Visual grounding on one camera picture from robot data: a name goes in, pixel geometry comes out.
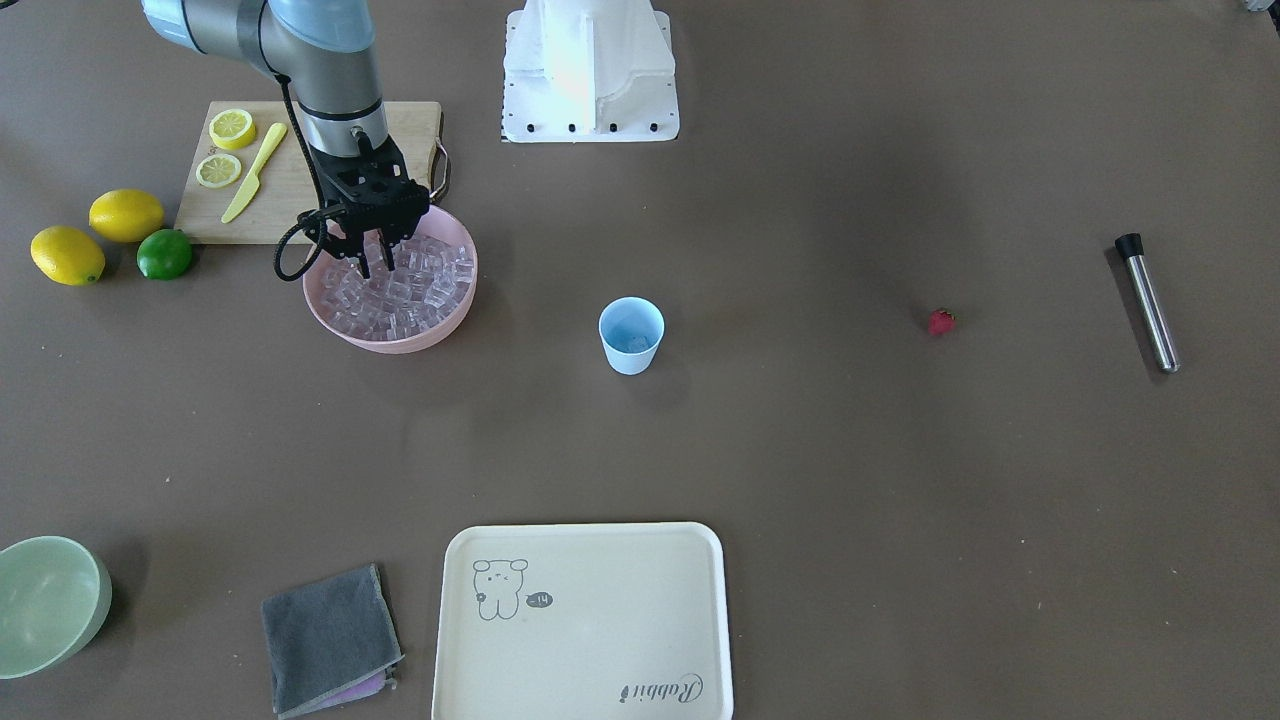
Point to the pink bowl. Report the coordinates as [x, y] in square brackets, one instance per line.
[400, 335]

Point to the yellow lemon lower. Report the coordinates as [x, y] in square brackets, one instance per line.
[67, 255]

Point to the yellow lemon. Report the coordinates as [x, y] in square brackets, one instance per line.
[126, 215]
[67, 255]

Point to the cream rabbit serving tray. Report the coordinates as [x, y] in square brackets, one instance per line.
[584, 621]

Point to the yellow plastic knife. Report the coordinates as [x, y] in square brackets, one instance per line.
[251, 183]

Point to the grey folded cloth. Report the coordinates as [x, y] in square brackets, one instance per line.
[330, 642]

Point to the green lime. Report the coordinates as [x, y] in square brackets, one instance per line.
[165, 255]

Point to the wooden cutting board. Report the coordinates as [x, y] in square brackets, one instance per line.
[286, 189]

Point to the lemon slice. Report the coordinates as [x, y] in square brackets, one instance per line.
[218, 171]

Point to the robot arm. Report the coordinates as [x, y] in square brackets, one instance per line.
[322, 55]

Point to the lemon half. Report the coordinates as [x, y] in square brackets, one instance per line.
[232, 129]

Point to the steel muddler black tip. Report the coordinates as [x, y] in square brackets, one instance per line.
[1130, 248]

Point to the clear ice cubes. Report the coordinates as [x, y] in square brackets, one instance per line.
[410, 290]

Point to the red strawberry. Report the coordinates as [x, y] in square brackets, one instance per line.
[940, 322]

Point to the light blue cup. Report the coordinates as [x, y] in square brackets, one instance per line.
[630, 330]

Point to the yellow lemon upper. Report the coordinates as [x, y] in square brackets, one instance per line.
[126, 215]

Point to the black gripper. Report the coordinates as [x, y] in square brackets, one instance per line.
[362, 257]

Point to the green ceramic bowl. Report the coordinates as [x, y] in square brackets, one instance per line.
[55, 595]

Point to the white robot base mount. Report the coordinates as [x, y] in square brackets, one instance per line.
[589, 72]

